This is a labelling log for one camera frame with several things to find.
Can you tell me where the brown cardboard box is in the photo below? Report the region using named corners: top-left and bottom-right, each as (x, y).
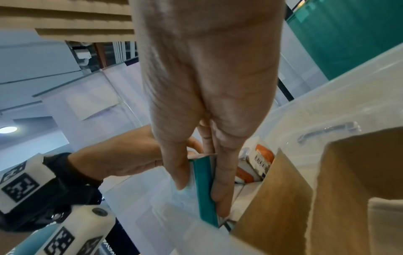
top-left (230, 126), bottom-right (403, 255)

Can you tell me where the black marker wristband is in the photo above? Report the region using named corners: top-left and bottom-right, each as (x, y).
top-left (0, 153), bottom-right (103, 233)

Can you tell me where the black window post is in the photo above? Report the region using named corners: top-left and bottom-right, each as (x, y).
top-left (273, 77), bottom-right (294, 103)

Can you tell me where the teal staple box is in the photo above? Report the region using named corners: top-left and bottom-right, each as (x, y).
top-left (188, 153), bottom-right (221, 228)

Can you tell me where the green curtain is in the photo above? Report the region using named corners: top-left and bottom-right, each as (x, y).
top-left (286, 0), bottom-right (403, 80)

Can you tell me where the person's right hand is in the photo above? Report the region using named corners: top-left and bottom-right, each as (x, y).
top-left (128, 0), bottom-right (288, 217)

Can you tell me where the person's left hand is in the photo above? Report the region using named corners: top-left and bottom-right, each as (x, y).
top-left (68, 124), bottom-right (206, 181)

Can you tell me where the small white staple box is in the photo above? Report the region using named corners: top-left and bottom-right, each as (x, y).
top-left (236, 144), bottom-right (276, 184)

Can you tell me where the white security camera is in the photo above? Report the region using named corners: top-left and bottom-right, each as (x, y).
top-left (72, 48), bottom-right (95, 65)

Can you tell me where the transparent storage box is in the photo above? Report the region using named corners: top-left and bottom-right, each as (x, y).
top-left (100, 45), bottom-right (403, 255)

